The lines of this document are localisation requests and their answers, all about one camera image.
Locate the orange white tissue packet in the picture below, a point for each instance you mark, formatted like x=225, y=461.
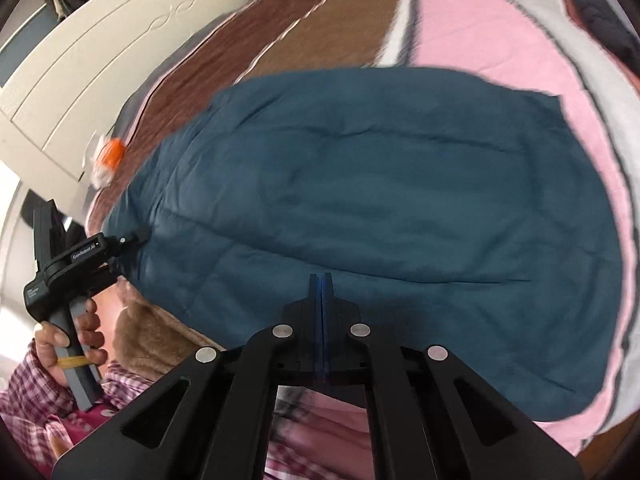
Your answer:
x=110, y=155

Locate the teal quilted jacket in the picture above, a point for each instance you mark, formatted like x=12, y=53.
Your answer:
x=375, y=200

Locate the person's left hand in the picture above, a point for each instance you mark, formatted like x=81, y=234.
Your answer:
x=50, y=347

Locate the cream bed headboard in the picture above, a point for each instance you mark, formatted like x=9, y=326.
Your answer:
x=75, y=85

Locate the pink plaid pyjamas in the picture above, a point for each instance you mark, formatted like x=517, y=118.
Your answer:
x=100, y=410

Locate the person's left forearm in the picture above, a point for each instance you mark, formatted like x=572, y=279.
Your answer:
x=30, y=400

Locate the striped brown pink blanket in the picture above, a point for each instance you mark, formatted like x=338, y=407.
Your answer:
x=475, y=35

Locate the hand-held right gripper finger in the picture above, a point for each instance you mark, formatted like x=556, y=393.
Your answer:
x=316, y=310
x=327, y=310

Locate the black folded jacket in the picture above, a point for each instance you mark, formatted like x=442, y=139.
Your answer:
x=600, y=15

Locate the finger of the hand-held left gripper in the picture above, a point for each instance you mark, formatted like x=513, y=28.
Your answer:
x=127, y=241

